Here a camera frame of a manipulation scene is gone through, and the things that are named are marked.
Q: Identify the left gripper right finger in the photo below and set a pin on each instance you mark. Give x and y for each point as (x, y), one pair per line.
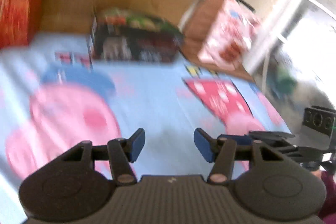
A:
(221, 152)

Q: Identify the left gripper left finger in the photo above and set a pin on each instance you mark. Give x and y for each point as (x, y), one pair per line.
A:
(121, 153)

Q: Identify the person's hand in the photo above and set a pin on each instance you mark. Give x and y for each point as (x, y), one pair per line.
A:
(317, 173)

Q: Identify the cartoon pig tablecloth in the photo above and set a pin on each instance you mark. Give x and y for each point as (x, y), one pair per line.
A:
(53, 96)

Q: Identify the black sheep print box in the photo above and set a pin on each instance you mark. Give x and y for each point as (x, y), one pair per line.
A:
(124, 35)

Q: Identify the pink twisted snack bag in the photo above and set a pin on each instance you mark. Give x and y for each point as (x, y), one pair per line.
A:
(231, 36)

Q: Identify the brown seat cushion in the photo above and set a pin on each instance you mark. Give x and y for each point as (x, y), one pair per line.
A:
(195, 32)

